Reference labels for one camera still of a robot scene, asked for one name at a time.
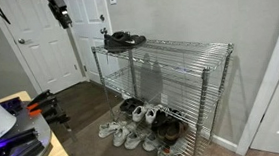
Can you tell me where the black sneaker with white swoosh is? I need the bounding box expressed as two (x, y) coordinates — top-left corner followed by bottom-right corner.
(103, 31), (148, 55)

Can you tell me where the dark sandal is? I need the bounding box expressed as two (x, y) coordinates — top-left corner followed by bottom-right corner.
(118, 97), (146, 116)

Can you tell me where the black slip-on shoe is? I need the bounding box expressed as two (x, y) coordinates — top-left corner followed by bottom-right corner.
(149, 109), (172, 132)

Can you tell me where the white panel door with deadbolt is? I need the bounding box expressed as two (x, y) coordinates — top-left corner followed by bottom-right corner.
(61, 0), (123, 88)

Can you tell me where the brown leather shoe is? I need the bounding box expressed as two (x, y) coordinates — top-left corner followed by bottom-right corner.
(155, 117), (191, 147)

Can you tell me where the white sneaker orange insole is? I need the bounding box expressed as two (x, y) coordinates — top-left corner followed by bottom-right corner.
(156, 141), (188, 156)

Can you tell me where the white baseboard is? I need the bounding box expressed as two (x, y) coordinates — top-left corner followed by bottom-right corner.
(198, 125), (240, 155)

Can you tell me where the metal door handle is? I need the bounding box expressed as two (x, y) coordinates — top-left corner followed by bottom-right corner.
(99, 26), (109, 36)

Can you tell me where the chrome wire shelf rack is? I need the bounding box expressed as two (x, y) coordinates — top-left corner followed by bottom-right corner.
(91, 31), (244, 156)

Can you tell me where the black camera on pole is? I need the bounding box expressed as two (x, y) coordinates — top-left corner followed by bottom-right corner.
(38, 0), (89, 82)

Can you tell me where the grey round base plate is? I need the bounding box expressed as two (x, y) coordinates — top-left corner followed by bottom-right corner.
(0, 98), (55, 156)

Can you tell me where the white door frame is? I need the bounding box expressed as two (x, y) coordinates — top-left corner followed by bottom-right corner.
(223, 0), (279, 156)

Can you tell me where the small black bracket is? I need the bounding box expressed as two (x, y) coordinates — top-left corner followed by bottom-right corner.
(0, 96), (25, 117)

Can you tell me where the short black aluminium rail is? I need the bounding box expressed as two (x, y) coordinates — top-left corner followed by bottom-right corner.
(0, 127), (41, 156)

